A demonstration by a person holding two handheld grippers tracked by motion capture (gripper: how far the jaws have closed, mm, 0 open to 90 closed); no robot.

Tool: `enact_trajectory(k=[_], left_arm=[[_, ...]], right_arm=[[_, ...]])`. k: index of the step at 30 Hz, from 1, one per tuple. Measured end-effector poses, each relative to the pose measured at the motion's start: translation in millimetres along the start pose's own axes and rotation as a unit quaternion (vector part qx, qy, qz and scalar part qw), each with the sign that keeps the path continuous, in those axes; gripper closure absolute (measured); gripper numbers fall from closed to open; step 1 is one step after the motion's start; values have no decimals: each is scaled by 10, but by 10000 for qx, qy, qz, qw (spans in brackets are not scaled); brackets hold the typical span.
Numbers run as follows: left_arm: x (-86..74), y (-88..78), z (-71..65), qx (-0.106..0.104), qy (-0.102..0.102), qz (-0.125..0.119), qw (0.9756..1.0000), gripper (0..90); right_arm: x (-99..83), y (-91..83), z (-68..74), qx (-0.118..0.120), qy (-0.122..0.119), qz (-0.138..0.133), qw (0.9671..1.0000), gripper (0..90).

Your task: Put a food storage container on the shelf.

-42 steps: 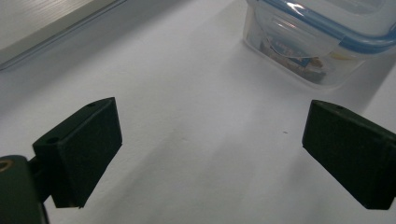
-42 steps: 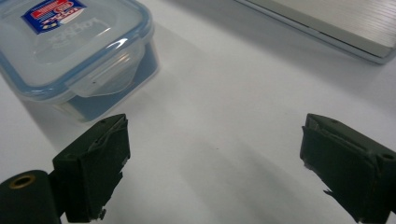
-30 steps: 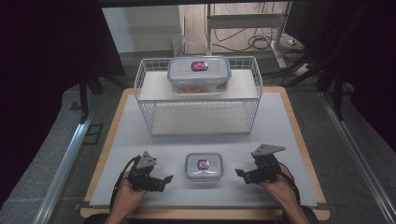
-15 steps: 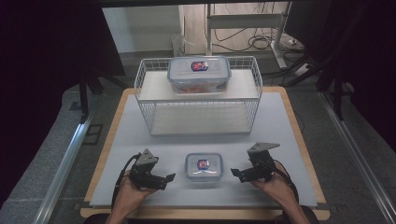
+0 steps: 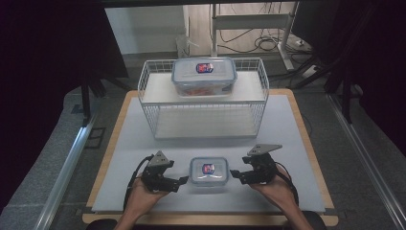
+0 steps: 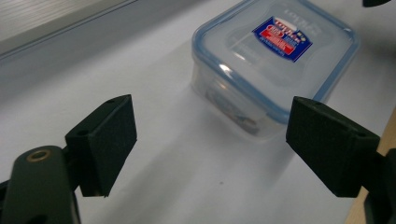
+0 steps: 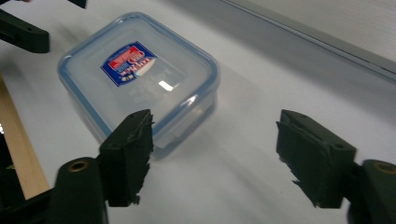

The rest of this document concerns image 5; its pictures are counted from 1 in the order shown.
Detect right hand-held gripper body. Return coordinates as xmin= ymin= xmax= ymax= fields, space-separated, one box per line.
xmin=241 ymin=144 xmax=283 ymax=185

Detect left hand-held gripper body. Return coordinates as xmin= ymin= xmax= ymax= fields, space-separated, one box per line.
xmin=139 ymin=149 xmax=175 ymax=194

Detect small clear food container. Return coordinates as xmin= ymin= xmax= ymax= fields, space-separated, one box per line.
xmin=188 ymin=156 xmax=230 ymax=194

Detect white wire shelf rack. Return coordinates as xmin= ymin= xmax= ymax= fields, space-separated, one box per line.
xmin=137 ymin=57 xmax=270 ymax=141

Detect large clear food container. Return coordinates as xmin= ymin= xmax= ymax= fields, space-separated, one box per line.
xmin=170 ymin=57 xmax=238 ymax=98

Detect person's left hand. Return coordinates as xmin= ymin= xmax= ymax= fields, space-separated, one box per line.
xmin=126 ymin=175 xmax=170 ymax=222

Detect person's right hand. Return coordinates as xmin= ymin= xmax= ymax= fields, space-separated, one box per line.
xmin=249 ymin=172 xmax=301 ymax=213

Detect white table mat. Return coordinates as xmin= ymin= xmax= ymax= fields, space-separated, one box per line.
xmin=91 ymin=94 xmax=327 ymax=215

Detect black floor plate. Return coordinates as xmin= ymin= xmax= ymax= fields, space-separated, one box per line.
xmin=84 ymin=126 xmax=107 ymax=150

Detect black metal stand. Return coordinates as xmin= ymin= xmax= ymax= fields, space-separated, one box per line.
xmin=79 ymin=75 xmax=107 ymax=127
xmin=325 ymin=72 xmax=356 ymax=125

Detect white power strip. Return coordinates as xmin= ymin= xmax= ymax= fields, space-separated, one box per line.
xmin=301 ymin=64 xmax=318 ymax=80

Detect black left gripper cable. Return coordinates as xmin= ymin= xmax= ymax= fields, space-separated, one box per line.
xmin=122 ymin=154 xmax=155 ymax=213

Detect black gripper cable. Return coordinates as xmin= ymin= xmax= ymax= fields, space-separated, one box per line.
xmin=273 ymin=161 xmax=301 ymax=207
xmin=122 ymin=154 xmax=155 ymax=213

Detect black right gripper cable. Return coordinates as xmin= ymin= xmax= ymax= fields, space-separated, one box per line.
xmin=273 ymin=161 xmax=301 ymax=207

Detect aluminium rail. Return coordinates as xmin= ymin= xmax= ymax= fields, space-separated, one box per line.
xmin=328 ymin=93 xmax=406 ymax=230
xmin=33 ymin=123 xmax=94 ymax=230

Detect black floor cables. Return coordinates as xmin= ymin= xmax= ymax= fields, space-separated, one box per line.
xmin=217 ymin=28 xmax=290 ymax=55

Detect white metal desk frame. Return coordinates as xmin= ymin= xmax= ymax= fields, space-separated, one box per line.
xmin=210 ymin=1 xmax=297 ymax=73

